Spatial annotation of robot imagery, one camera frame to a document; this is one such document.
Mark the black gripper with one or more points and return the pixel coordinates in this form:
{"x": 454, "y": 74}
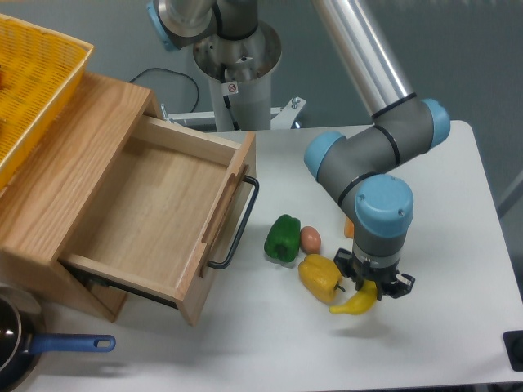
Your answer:
{"x": 359, "y": 267}

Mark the yellow banana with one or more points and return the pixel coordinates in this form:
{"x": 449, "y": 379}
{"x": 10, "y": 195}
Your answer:
{"x": 359, "y": 303}

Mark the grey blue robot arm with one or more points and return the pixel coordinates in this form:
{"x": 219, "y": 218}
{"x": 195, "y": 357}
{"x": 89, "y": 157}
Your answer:
{"x": 355, "y": 171}

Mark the orange carrot piece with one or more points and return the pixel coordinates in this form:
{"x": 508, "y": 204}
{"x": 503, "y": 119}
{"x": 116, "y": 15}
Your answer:
{"x": 349, "y": 228}

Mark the yellow bell pepper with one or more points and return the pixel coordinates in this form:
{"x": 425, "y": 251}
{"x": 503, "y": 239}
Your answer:
{"x": 321, "y": 277}

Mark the brown egg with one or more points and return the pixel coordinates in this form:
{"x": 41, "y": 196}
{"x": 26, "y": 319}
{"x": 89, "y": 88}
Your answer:
{"x": 310, "y": 240}

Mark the green bell pepper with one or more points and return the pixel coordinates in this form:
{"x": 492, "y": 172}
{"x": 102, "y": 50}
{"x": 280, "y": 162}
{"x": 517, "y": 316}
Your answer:
{"x": 283, "y": 240}

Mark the black corner object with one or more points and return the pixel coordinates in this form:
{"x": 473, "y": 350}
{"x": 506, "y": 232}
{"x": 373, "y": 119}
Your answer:
{"x": 513, "y": 341}

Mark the open wooden drawer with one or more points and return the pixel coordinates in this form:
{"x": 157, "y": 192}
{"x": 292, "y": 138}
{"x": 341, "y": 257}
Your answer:
{"x": 166, "y": 213}

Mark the wooden drawer cabinet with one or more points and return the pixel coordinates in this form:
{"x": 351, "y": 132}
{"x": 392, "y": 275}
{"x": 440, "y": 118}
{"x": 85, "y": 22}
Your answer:
{"x": 43, "y": 204}

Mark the yellow plastic basket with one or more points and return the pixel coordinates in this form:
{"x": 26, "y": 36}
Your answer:
{"x": 40, "y": 71}

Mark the black drawer handle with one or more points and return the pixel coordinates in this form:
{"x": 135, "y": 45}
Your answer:
{"x": 240, "y": 226}

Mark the white metal mounting bracket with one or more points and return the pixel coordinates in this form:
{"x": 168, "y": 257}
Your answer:
{"x": 281, "y": 117}

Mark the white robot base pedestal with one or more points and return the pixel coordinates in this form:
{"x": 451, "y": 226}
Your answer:
{"x": 239, "y": 75}

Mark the black frying pan blue handle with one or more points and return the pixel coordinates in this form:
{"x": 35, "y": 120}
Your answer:
{"x": 24, "y": 338}

